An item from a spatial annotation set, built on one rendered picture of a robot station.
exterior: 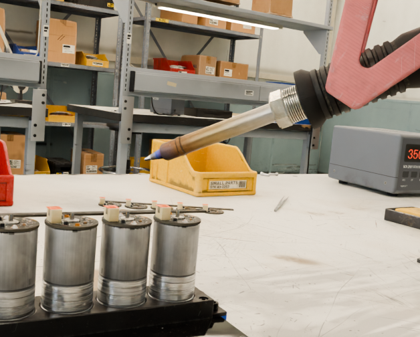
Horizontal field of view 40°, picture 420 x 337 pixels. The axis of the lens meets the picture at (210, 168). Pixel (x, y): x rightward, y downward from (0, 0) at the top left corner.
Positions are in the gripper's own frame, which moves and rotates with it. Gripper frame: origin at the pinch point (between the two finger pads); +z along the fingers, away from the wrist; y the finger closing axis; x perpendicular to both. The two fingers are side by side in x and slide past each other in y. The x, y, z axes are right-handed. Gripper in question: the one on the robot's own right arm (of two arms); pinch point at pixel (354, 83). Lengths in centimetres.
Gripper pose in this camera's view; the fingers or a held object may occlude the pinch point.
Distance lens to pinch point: 23.9
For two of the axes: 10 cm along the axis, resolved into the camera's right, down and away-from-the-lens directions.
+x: 8.0, 5.8, -1.7
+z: -5.4, 8.1, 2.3
